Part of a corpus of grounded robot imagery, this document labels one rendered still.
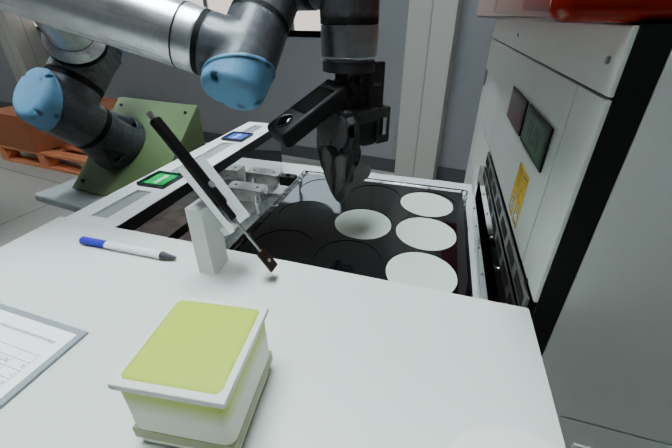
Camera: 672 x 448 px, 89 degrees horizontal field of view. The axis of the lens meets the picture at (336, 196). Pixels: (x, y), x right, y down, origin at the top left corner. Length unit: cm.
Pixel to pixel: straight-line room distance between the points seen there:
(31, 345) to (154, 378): 19
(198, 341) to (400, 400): 16
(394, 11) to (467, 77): 71
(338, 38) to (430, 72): 210
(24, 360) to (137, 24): 33
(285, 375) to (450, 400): 13
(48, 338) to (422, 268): 43
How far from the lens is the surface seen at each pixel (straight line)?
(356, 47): 46
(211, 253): 40
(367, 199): 69
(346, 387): 31
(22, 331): 44
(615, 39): 33
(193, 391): 24
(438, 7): 252
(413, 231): 60
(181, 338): 27
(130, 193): 67
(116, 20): 47
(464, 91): 281
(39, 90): 94
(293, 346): 33
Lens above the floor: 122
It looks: 28 degrees down
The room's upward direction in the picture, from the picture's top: straight up
